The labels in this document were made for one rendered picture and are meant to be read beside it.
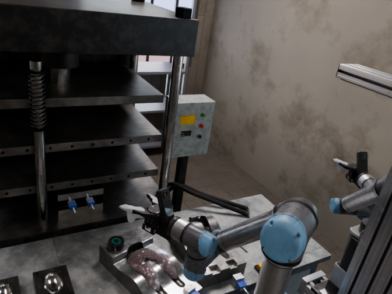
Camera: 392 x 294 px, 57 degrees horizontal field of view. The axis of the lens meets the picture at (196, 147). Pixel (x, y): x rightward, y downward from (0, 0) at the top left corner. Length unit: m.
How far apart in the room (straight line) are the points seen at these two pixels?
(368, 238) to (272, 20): 3.44
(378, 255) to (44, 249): 1.62
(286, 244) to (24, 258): 1.48
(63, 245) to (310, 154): 2.68
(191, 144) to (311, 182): 1.85
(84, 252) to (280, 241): 1.34
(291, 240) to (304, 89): 3.09
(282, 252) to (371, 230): 0.31
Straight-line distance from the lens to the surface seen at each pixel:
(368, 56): 3.54
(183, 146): 2.50
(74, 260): 2.08
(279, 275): 1.09
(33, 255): 2.14
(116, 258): 1.94
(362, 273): 1.26
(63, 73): 2.26
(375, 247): 1.20
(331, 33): 3.79
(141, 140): 2.26
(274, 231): 0.99
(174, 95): 2.15
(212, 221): 2.18
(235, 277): 1.99
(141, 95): 2.18
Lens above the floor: 2.22
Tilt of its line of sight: 25 degrees down
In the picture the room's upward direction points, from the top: 9 degrees clockwise
